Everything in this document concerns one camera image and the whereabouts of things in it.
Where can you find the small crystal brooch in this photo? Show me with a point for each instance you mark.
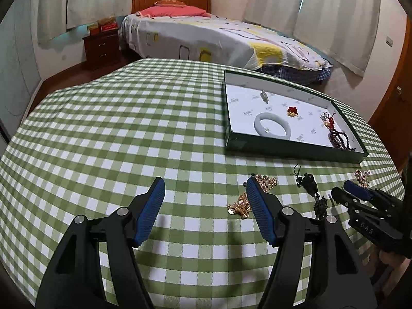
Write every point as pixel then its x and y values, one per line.
pixel 362 177

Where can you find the glass sliding wardrobe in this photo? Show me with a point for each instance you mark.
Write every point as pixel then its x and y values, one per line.
pixel 17 64

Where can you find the yellow box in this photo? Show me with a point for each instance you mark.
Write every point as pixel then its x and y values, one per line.
pixel 94 29

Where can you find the blue plaid bed skirt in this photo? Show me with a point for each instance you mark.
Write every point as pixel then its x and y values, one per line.
pixel 296 74

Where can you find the wall light switch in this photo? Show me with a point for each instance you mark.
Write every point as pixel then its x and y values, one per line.
pixel 389 41

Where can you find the green checked tablecloth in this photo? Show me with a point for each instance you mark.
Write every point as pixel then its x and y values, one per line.
pixel 128 135

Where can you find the brown wooden door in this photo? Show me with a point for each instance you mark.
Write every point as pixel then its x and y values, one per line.
pixel 397 103

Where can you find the dark wooden nightstand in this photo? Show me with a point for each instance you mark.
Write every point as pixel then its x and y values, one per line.
pixel 101 48

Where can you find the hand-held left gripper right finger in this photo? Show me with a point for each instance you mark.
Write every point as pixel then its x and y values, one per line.
pixel 260 212

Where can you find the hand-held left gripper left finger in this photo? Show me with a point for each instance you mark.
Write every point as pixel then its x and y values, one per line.
pixel 151 212

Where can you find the pale jade bangle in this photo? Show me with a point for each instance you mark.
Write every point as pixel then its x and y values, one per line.
pixel 258 125

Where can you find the red box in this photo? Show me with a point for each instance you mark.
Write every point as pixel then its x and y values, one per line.
pixel 108 27

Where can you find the red and gold charm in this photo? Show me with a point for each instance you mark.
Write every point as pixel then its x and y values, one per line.
pixel 328 120

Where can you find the white curtain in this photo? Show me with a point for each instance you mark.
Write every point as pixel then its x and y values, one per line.
pixel 53 9
pixel 341 19
pixel 99 0
pixel 273 3

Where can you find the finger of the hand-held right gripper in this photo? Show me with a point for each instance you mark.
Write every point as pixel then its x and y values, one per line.
pixel 357 188
pixel 341 196

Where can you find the red flower charm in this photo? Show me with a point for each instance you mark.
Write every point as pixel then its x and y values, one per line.
pixel 292 111

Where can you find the patterned white bedsheet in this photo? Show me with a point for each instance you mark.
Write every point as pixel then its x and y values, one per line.
pixel 219 38

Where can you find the small silver pendant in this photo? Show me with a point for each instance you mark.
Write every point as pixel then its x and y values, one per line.
pixel 264 96

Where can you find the dark green shallow box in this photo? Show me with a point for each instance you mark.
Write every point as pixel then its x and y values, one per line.
pixel 244 119

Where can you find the reddish brown cushion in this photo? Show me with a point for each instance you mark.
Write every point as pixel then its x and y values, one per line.
pixel 170 3

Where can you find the brown packet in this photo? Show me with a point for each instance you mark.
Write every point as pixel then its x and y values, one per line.
pixel 107 21

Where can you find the pink pillow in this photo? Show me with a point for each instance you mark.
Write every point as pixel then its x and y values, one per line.
pixel 170 12

